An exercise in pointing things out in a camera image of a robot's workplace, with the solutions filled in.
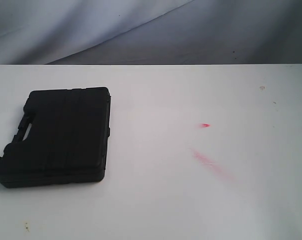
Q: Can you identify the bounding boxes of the grey backdrop cloth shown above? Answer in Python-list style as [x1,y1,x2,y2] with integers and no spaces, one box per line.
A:
[0,0,302,65]

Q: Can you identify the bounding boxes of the black plastic tool case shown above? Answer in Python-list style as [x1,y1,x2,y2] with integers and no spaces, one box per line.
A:
[0,87,111,188]

